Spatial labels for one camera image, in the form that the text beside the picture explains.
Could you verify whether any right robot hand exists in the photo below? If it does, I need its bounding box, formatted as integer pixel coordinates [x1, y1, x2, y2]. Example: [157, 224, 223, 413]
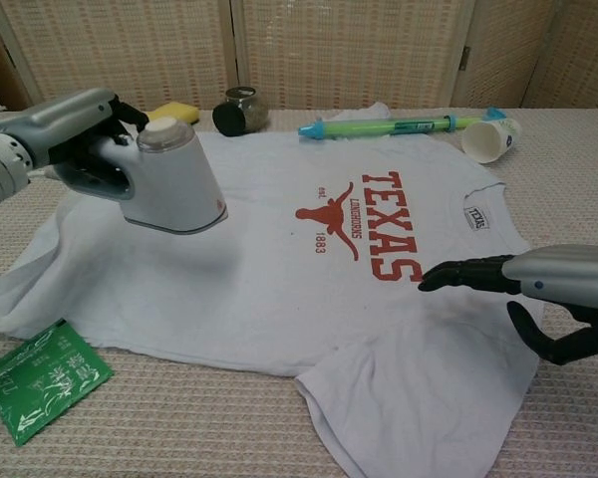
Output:
[417, 243, 598, 367]

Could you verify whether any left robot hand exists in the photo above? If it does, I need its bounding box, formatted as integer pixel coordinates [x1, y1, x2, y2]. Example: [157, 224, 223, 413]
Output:
[0, 88, 150, 199]

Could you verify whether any white handheld steam iron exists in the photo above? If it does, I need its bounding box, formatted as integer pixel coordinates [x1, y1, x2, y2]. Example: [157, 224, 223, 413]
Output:
[44, 117, 229, 235]

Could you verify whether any white Texas print T-shirt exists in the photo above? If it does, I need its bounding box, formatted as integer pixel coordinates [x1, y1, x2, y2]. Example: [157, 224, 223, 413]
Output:
[0, 102, 547, 478]

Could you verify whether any yellow sponge green base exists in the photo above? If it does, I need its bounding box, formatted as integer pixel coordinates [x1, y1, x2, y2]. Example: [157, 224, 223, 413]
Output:
[147, 102, 200, 124]

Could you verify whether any white paper cup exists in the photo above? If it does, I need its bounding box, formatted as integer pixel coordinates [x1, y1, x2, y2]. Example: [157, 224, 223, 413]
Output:
[460, 118, 523, 164]

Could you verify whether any glass jar black lid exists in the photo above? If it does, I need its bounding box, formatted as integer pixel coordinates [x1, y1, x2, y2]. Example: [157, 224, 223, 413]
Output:
[211, 86, 270, 138]

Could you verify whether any green blue water pump toy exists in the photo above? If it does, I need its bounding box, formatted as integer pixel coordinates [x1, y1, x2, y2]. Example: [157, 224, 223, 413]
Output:
[297, 106, 509, 143]

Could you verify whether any green tea packet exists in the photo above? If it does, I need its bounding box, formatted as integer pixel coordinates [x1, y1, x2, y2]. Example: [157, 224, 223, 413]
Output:
[0, 320, 115, 448]

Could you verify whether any woven folding screen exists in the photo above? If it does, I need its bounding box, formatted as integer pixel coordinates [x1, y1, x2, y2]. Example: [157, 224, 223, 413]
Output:
[0, 0, 598, 114]

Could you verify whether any beige woven tablecloth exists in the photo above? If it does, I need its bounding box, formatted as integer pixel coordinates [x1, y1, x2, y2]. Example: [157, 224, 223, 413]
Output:
[0, 104, 598, 478]

